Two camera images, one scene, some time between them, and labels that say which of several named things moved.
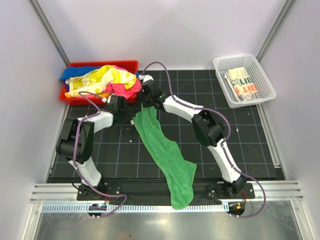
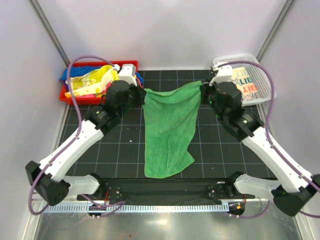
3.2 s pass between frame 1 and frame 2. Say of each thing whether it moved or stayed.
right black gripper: moved
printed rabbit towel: stayed
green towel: moved
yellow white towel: stayed
